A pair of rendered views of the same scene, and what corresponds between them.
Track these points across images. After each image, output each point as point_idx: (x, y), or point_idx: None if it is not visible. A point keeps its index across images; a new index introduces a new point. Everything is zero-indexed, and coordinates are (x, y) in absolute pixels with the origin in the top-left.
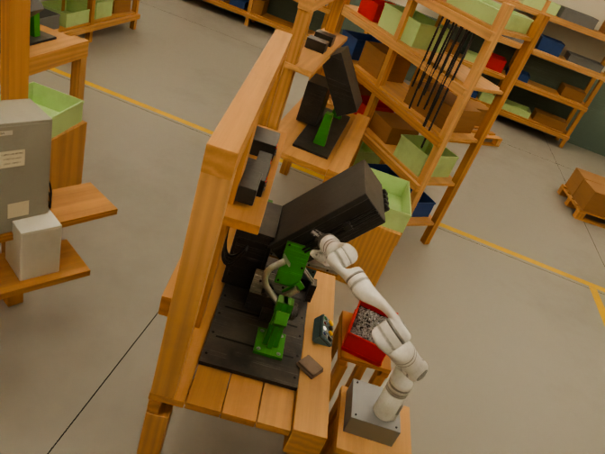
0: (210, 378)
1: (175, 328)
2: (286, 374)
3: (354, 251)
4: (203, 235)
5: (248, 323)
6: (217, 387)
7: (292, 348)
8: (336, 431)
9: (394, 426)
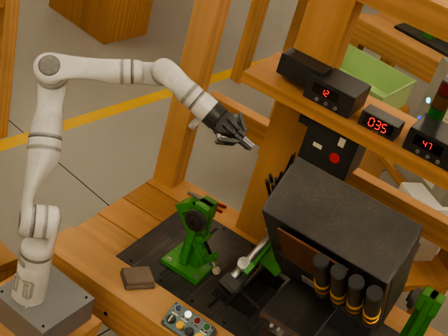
0: (164, 207)
1: None
2: (139, 257)
3: (159, 60)
4: None
5: (228, 262)
6: (151, 207)
7: (175, 282)
8: None
9: (4, 291)
